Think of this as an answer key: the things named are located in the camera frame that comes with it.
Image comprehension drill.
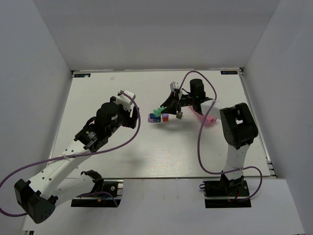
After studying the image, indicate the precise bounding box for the green hospital wood block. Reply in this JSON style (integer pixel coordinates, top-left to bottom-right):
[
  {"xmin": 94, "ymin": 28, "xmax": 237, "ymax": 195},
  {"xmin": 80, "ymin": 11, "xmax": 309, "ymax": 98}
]
[{"xmin": 153, "ymin": 106, "xmax": 165, "ymax": 117}]

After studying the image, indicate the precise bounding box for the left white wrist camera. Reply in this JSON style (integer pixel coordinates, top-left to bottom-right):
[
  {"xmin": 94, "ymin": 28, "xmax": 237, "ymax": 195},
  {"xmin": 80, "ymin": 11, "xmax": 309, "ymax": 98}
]
[{"xmin": 115, "ymin": 90, "xmax": 135, "ymax": 112}]

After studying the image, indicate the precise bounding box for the left blue table label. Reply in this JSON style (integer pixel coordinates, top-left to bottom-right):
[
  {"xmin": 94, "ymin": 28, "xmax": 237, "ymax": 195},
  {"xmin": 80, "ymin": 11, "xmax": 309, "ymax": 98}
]
[{"xmin": 74, "ymin": 73, "xmax": 91, "ymax": 78}]

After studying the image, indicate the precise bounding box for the blue table label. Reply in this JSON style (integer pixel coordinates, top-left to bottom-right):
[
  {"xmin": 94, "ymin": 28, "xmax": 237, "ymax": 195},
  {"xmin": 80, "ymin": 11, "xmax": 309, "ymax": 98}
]
[
  {"xmin": 221, "ymin": 70, "xmax": 238, "ymax": 75},
  {"xmin": 74, "ymin": 73, "xmax": 91, "ymax": 78}
]

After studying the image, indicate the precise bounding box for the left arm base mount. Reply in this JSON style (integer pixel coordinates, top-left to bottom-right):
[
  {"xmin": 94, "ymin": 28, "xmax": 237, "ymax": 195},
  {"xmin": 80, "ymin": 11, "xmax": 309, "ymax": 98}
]
[{"xmin": 71, "ymin": 170, "xmax": 123, "ymax": 208}]

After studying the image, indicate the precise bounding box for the brown window wood block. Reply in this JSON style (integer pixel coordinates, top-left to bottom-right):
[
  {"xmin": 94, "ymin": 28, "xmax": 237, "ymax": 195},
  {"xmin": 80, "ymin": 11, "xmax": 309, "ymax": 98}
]
[{"xmin": 176, "ymin": 112, "xmax": 183, "ymax": 119}]

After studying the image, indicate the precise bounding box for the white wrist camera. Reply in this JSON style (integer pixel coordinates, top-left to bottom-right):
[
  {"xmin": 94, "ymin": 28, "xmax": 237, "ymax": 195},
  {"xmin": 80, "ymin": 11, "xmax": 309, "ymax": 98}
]
[
  {"xmin": 170, "ymin": 82, "xmax": 180, "ymax": 94},
  {"xmin": 115, "ymin": 90, "xmax": 135, "ymax": 112}
]

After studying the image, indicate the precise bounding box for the large lilac wood block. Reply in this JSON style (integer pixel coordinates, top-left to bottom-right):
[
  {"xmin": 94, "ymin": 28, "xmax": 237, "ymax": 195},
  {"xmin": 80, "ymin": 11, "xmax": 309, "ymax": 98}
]
[{"xmin": 148, "ymin": 113, "xmax": 156, "ymax": 122}]

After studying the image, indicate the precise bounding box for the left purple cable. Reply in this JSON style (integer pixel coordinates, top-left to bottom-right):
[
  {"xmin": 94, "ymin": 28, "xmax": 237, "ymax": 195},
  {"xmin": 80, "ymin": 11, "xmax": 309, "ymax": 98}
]
[{"xmin": 0, "ymin": 90, "xmax": 141, "ymax": 217}]

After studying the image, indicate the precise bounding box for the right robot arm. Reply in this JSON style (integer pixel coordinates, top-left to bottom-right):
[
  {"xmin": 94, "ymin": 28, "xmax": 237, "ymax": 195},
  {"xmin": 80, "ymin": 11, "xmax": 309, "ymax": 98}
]
[{"xmin": 160, "ymin": 79, "xmax": 258, "ymax": 196}]

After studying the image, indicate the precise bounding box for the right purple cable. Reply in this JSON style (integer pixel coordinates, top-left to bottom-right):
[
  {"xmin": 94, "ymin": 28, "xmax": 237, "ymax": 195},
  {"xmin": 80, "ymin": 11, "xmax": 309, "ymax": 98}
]
[{"xmin": 179, "ymin": 70, "xmax": 264, "ymax": 202}]

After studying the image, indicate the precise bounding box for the purple cable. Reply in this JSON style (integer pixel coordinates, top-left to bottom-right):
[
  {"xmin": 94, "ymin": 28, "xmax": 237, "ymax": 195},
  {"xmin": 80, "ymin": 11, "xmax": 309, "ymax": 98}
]
[
  {"xmin": 0, "ymin": 90, "xmax": 141, "ymax": 217},
  {"xmin": 179, "ymin": 70, "xmax": 264, "ymax": 202}
]

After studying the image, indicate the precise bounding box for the pink plastic box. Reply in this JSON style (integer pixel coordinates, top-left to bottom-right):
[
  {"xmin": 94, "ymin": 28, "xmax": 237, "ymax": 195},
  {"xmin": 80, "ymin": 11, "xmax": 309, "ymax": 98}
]
[{"xmin": 189, "ymin": 106, "xmax": 217, "ymax": 127}]

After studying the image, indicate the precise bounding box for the right blue table label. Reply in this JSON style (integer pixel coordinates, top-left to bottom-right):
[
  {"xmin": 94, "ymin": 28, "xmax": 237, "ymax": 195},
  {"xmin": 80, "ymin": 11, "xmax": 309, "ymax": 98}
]
[{"xmin": 221, "ymin": 70, "xmax": 238, "ymax": 75}]

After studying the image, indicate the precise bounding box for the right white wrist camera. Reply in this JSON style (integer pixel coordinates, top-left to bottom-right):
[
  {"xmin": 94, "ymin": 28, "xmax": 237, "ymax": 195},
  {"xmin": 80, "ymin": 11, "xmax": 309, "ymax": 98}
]
[{"xmin": 170, "ymin": 82, "xmax": 180, "ymax": 94}]

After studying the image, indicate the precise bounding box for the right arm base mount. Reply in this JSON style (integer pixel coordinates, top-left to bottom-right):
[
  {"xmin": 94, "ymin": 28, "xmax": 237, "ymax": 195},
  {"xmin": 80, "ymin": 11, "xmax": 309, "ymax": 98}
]
[{"xmin": 199, "ymin": 180, "xmax": 251, "ymax": 209}]

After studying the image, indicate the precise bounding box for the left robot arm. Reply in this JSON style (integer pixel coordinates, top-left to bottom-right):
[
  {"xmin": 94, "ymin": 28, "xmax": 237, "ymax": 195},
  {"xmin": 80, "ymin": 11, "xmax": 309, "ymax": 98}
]
[{"xmin": 14, "ymin": 90, "xmax": 140, "ymax": 224}]

